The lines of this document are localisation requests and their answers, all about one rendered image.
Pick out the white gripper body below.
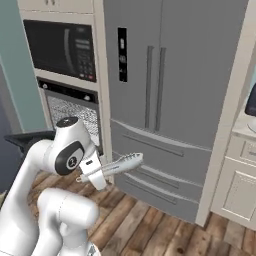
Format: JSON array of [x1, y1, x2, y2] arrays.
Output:
[[87, 165, 109, 192]]

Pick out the silver tongs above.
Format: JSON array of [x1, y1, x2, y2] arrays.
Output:
[[75, 152, 145, 184]]

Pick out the grey fridge drawer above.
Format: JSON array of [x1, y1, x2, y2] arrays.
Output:
[[113, 171, 205, 225], [110, 119, 213, 188]]

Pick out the grey fridge door with dispenser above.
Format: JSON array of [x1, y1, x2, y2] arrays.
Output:
[[102, 0, 164, 132]]

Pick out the grey french door fridge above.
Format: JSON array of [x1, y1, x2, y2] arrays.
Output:
[[102, 0, 250, 225]]

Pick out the cream tall cabinet housing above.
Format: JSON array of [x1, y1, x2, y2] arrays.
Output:
[[16, 0, 115, 185]]

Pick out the black built-in microwave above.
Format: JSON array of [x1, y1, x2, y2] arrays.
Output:
[[22, 18, 98, 84]]

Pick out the plain grey fridge door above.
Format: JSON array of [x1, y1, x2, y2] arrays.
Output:
[[156, 0, 250, 152]]

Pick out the cream cabinet door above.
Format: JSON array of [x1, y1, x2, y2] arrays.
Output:
[[210, 156, 256, 232]]

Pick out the cream cabinet drawer front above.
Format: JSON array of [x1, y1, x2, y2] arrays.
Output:
[[225, 134, 256, 165]]

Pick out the cream side panel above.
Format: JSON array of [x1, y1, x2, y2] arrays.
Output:
[[194, 0, 256, 228]]

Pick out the dark countertop appliance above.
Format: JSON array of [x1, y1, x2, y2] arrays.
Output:
[[244, 91, 256, 134]]

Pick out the cream cupboard door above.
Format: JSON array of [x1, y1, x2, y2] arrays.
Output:
[[17, 0, 95, 15]]

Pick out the grey fridge drawer handle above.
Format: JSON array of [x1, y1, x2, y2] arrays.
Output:
[[123, 175, 178, 206], [121, 132, 185, 158]]

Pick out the black and silver wall oven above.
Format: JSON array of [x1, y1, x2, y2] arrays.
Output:
[[36, 76, 104, 156]]

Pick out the grey vertical fridge door handle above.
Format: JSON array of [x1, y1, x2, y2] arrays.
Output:
[[144, 45, 155, 130], [154, 46, 167, 132]]

